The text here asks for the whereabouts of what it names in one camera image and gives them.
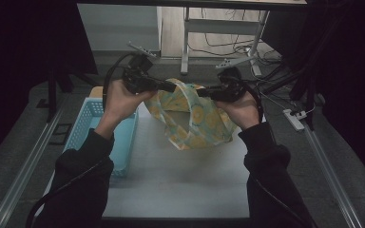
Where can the black metal stand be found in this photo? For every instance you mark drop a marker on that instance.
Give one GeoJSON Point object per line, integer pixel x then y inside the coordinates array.
{"type": "Point", "coordinates": [52, 95]}

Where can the white metal desk frame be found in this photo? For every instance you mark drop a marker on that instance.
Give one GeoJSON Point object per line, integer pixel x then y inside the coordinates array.
{"type": "Point", "coordinates": [221, 26]}

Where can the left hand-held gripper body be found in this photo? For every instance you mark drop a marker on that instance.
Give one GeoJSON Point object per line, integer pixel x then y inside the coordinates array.
{"type": "Point", "coordinates": [137, 76]}

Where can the white power strip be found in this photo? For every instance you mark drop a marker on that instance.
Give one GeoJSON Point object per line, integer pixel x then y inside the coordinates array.
{"type": "Point", "coordinates": [293, 119]}

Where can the person's right hand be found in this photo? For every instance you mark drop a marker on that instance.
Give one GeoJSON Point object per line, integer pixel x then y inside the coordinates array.
{"type": "Point", "coordinates": [244, 110]}

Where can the black floor plate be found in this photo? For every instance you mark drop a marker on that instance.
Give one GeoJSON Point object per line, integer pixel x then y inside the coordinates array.
{"type": "Point", "coordinates": [60, 134]}

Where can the person's left hand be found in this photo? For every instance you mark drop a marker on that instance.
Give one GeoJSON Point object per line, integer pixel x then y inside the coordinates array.
{"type": "Point", "coordinates": [120, 104]}

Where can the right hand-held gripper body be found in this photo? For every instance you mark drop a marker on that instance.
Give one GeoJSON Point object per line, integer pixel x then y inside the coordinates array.
{"type": "Point", "coordinates": [231, 85]}

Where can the metal floor rail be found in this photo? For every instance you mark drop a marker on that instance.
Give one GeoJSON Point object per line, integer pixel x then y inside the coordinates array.
{"type": "Point", "coordinates": [25, 171]}
{"type": "Point", "coordinates": [332, 177]}

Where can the dark curtain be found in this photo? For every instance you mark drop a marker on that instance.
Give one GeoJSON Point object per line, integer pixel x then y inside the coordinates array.
{"type": "Point", "coordinates": [19, 57]}
{"type": "Point", "coordinates": [345, 63]}

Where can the light blue plastic basket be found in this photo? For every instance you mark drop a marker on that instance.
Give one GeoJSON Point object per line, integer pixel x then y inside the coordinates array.
{"type": "Point", "coordinates": [88, 126]}

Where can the grey cabinet panel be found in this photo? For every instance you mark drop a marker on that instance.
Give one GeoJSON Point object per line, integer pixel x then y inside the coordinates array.
{"type": "Point", "coordinates": [117, 28]}

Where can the tan wooden board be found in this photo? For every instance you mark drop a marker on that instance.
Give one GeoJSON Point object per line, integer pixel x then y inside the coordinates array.
{"type": "Point", "coordinates": [96, 91]}

